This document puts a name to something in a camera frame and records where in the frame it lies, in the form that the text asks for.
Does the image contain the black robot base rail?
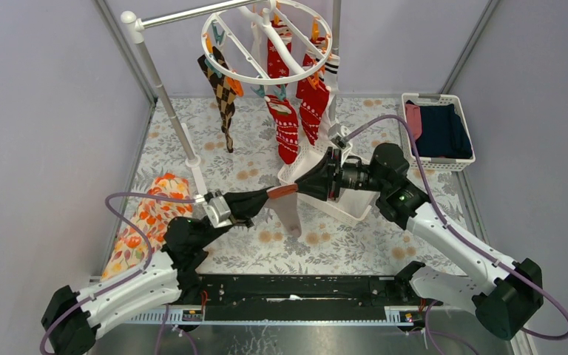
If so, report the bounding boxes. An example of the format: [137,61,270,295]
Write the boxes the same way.
[172,274,431,325]

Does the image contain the white sock with black stripes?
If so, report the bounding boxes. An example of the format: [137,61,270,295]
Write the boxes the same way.
[323,53,340,94]

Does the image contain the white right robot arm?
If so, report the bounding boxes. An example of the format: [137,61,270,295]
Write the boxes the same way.
[295,143,544,340]

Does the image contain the white sock basket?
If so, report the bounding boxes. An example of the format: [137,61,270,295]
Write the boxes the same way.
[277,137,379,226]

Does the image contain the pink folded cloth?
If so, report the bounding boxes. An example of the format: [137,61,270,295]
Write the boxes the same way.
[405,101,422,141]

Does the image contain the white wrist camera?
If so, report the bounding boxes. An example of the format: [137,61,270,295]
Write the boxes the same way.
[328,124,353,162]
[195,190,232,229]

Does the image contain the teal clothes clip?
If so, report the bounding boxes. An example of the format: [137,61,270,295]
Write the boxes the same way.
[250,85,268,98]
[274,84,287,101]

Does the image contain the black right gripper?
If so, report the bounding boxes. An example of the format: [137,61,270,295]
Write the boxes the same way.
[293,146,388,202]

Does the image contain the white basket with dark clothes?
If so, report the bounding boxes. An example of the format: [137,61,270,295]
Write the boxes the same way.
[400,92,476,172]

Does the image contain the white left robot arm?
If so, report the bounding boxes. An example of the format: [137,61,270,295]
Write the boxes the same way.
[39,188,272,354]

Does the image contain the small red hanging sock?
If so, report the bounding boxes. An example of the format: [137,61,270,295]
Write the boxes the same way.
[298,36,327,85]

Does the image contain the red dotted sock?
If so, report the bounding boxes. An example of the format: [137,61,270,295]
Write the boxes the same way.
[297,79,331,146]

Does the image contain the orange clothes clip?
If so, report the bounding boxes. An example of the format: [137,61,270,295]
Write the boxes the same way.
[306,72,323,90]
[226,77,244,97]

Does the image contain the silver drying rack frame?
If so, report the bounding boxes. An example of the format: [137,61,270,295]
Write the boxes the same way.
[121,1,342,195]

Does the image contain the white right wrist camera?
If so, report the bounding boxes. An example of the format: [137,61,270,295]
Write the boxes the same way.
[328,124,353,162]

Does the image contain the white round clip hanger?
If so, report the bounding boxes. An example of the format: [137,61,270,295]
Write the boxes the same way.
[210,4,325,78]

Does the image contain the orange floral cloth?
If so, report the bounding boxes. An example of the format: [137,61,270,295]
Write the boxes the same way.
[101,173,193,281]

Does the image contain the dark navy folded cloth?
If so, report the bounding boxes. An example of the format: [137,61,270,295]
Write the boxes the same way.
[416,104,473,159]

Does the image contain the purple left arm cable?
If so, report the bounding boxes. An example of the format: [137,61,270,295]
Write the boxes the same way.
[38,192,199,355]

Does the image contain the brown argyle sock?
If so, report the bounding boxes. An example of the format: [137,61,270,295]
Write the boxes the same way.
[197,47,236,153]

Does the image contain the floral patterned table mat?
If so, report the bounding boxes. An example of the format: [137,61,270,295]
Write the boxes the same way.
[131,98,473,275]

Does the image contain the red white hanging sock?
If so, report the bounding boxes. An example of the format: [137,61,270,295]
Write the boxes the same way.
[267,20,292,78]

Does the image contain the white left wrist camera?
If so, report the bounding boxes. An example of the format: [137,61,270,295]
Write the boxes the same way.
[195,190,232,229]

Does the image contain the brown striped sock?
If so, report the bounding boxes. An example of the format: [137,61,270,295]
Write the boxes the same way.
[265,184,302,238]

